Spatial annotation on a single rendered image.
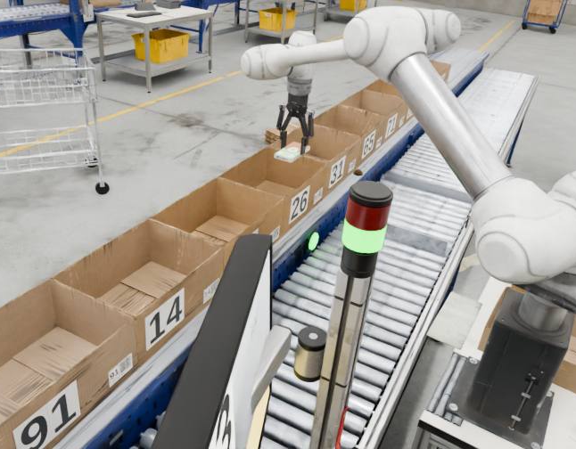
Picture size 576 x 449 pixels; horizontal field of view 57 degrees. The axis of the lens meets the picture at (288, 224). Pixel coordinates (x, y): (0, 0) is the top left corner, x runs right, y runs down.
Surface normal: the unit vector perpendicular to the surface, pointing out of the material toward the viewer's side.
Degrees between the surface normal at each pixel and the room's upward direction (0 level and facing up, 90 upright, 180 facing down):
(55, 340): 0
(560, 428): 0
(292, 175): 89
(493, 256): 93
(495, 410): 90
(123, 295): 0
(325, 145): 89
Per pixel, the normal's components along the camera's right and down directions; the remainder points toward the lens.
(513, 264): -0.80, 0.30
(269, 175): -0.45, 0.40
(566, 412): 0.08, -0.86
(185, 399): -0.15, -0.87
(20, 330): 0.88, 0.29
